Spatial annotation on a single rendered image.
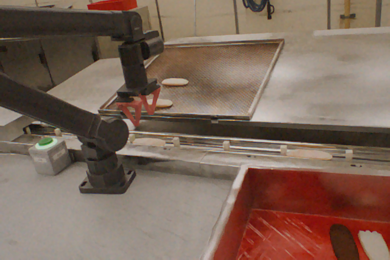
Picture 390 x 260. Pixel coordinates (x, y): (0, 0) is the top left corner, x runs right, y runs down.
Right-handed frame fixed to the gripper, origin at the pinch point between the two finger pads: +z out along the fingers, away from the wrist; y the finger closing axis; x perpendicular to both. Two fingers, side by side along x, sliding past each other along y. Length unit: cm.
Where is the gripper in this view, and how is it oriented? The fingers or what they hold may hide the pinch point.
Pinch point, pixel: (143, 117)
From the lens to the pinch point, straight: 96.7
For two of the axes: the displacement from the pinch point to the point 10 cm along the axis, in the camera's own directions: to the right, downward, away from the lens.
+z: 1.3, 9.2, 3.8
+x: -9.1, -0.4, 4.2
